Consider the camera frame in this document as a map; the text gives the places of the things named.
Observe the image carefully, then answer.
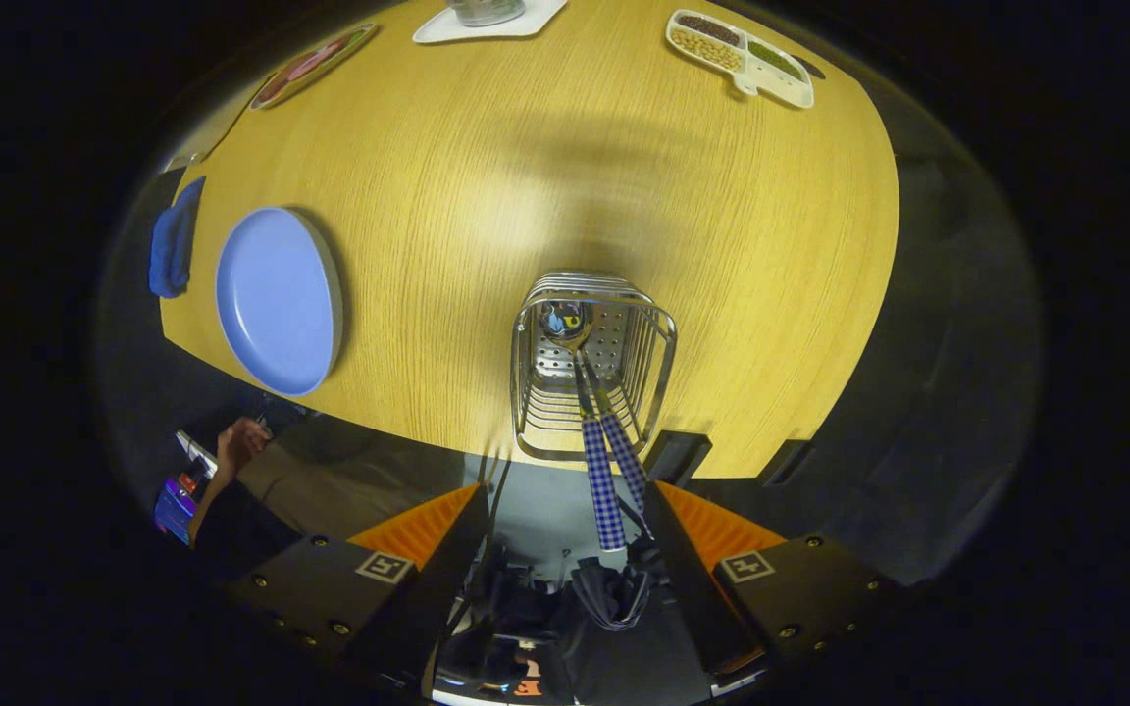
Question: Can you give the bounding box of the blue round plate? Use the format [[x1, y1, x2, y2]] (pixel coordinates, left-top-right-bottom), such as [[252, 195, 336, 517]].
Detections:
[[216, 207, 344, 397]]

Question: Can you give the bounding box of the metal wire cutlery basket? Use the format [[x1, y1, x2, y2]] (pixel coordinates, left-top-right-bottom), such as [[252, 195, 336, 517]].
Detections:
[[510, 272, 679, 463]]

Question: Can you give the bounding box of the black table bracket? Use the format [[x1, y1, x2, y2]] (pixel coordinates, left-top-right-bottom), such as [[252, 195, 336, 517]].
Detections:
[[643, 429, 713, 483], [759, 439, 814, 488]]

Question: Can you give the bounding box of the white and green drink can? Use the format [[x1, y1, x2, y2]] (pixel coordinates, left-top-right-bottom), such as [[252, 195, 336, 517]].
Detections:
[[445, 0, 527, 27]]

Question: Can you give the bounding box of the white toaster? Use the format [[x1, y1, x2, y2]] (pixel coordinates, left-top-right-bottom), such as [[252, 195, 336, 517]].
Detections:
[[161, 103, 254, 176]]

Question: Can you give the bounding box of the dark bag with white trim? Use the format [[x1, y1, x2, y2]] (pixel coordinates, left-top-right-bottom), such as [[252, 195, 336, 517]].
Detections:
[[570, 557, 654, 631]]

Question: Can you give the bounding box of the fork with checked handle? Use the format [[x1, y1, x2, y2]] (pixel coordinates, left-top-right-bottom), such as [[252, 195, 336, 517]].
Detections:
[[580, 363, 651, 535]]

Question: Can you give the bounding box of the white flat panel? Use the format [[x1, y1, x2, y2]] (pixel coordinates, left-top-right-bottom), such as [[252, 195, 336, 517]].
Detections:
[[176, 429, 223, 479]]

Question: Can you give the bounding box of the purple lit device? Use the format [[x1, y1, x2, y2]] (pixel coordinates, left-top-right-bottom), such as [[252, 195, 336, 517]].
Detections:
[[154, 475, 198, 546]]

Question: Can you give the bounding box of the blue folded cloth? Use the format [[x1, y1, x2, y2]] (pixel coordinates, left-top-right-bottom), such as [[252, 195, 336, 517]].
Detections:
[[148, 176, 206, 299]]

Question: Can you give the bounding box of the spoon with checked handle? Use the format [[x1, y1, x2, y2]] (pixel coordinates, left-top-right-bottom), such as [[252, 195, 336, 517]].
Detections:
[[538, 300, 628, 551]]

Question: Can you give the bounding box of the white coaster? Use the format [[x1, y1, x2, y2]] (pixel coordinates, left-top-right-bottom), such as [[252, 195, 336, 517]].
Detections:
[[413, 0, 569, 45]]

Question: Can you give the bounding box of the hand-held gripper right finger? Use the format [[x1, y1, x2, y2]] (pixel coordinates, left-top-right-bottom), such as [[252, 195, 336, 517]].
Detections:
[[643, 479, 919, 692]]

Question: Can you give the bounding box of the white divided dish of beans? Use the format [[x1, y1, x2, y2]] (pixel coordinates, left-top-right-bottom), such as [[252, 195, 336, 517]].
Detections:
[[665, 9, 815, 110]]

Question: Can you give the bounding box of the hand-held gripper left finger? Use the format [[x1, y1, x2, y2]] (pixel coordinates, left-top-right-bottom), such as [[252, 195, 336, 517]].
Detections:
[[231, 482, 492, 699]]

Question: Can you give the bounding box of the oval plate of food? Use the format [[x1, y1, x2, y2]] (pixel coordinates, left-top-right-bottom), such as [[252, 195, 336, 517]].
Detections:
[[250, 23, 380, 110]]

